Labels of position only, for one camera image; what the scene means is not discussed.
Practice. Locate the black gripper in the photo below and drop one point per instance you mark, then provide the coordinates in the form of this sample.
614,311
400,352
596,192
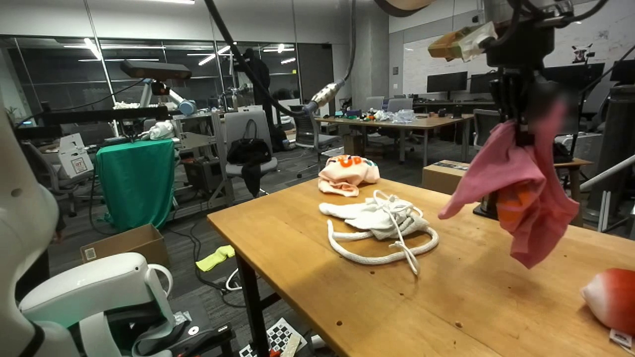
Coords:
521,90

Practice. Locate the pink cloth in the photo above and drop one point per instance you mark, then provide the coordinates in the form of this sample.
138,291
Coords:
531,201

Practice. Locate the peach printed shirt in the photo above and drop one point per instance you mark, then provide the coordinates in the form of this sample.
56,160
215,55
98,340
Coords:
346,174

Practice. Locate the red white plush toy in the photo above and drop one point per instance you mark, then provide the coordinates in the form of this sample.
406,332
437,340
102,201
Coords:
610,297

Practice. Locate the grey white towel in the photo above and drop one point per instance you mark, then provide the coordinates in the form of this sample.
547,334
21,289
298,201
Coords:
376,219

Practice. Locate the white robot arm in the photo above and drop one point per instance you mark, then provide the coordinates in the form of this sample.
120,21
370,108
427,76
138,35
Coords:
40,311

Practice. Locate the wooden stool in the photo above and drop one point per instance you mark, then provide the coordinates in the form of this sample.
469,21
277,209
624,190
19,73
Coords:
574,176

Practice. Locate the green draped cloth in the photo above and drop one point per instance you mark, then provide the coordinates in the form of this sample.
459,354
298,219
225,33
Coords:
138,182

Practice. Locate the small cardboard box on floor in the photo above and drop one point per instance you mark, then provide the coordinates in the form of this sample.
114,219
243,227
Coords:
148,241

